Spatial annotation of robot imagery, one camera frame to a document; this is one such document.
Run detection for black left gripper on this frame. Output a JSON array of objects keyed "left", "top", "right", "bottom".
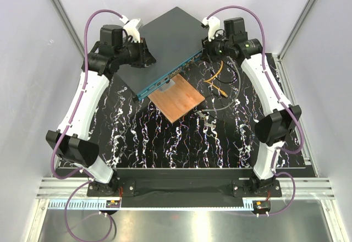
[{"left": 115, "top": 37, "right": 156, "bottom": 68}]

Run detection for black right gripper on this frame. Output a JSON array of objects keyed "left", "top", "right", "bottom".
[{"left": 199, "top": 32, "right": 231, "bottom": 65}]

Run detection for dark grey network switch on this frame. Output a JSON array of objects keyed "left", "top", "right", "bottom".
[{"left": 117, "top": 7, "right": 207, "bottom": 102}]

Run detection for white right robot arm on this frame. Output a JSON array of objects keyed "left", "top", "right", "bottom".
[{"left": 202, "top": 16, "right": 301, "bottom": 196}]

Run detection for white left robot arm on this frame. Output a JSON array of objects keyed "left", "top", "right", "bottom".
[{"left": 46, "top": 19, "right": 156, "bottom": 196}]

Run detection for wooden board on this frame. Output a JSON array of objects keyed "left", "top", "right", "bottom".
[{"left": 148, "top": 74, "right": 205, "bottom": 123}]

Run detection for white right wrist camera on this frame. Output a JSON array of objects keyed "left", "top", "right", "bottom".
[{"left": 202, "top": 16, "right": 221, "bottom": 42}]

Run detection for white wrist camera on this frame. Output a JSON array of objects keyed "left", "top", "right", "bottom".
[
  {"left": 119, "top": 16, "right": 143, "bottom": 43},
  {"left": 202, "top": 16, "right": 221, "bottom": 42}
]

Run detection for black cable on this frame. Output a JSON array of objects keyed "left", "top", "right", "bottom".
[{"left": 210, "top": 60, "right": 239, "bottom": 85}]

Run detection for silver metal bracket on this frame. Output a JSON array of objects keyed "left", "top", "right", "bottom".
[{"left": 158, "top": 79, "right": 175, "bottom": 92}]

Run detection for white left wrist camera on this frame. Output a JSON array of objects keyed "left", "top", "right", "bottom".
[{"left": 119, "top": 16, "right": 143, "bottom": 43}]

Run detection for yellow fibre cable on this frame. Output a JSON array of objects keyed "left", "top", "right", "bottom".
[{"left": 205, "top": 60, "right": 228, "bottom": 99}]

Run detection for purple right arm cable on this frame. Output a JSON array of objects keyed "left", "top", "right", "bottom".
[{"left": 206, "top": 5, "right": 303, "bottom": 155}]

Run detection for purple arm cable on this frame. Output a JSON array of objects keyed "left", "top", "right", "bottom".
[
  {"left": 51, "top": 9, "right": 124, "bottom": 181},
  {"left": 206, "top": 5, "right": 303, "bottom": 155}
]

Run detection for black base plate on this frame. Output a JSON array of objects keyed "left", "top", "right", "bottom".
[{"left": 87, "top": 168, "right": 289, "bottom": 208}]

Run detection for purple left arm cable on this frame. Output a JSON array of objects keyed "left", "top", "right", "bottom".
[{"left": 51, "top": 9, "right": 124, "bottom": 181}]

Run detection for aluminium frame rail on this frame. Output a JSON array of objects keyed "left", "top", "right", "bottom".
[{"left": 37, "top": 177, "right": 334, "bottom": 211}]

